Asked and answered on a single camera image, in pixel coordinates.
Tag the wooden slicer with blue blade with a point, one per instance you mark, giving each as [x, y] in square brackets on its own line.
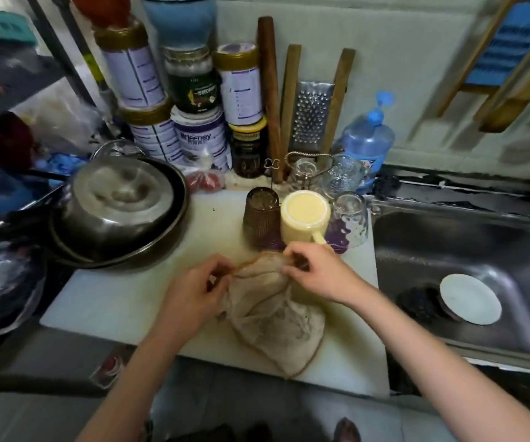
[500, 50]

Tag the white plate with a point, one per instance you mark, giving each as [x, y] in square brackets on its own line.
[470, 299]

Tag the metal storage shelf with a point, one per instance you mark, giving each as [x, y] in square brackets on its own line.
[26, 83]

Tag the stainless steel sink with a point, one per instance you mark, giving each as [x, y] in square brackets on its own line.
[513, 262]

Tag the yellow mug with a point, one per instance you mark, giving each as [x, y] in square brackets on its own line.
[304, 216]

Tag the wooden framed metal grater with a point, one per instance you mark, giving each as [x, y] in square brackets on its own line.
[313, 110]

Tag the wooden rolling pin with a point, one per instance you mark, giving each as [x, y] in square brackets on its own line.
[269, 87]

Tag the person's right foot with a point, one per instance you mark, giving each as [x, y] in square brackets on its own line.
[346, 430]

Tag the brown bowl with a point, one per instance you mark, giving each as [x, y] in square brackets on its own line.
[104, 9]

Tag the person's right forearm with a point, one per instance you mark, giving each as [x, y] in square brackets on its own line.
[449, 373]

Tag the beige dish cloth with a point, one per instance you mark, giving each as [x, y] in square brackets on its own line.
[274, 317]

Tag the person's left forearm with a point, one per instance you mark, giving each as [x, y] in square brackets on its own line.
[127, 391]

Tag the black wok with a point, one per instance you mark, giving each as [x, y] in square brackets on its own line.
[175, 230]

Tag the stack of labelled tin cans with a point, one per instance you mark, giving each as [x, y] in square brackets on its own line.
[178, 96]

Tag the blue enamel bowl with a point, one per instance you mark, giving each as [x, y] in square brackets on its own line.
[178, 18]

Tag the plastic bag with red contents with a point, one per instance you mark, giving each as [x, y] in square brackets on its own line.
[203, 177]

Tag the small blue water bottle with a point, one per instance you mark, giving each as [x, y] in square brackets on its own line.
[368, 141]

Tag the small clear glass cup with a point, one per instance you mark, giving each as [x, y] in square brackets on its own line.
[343, 173]

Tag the person's left hand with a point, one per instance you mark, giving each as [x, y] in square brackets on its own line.
[191, 299]

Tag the purple plastic tray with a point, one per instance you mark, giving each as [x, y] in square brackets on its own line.
[336, 236]

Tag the teal box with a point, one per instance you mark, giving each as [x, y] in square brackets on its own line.
[3, 25]

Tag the person's right hand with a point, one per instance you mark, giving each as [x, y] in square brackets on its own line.
[329, 271]

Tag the steel pot lid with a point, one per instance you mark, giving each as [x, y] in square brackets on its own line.
[118, 198]

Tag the brown amber glass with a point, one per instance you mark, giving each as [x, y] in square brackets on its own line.
[262, 218]

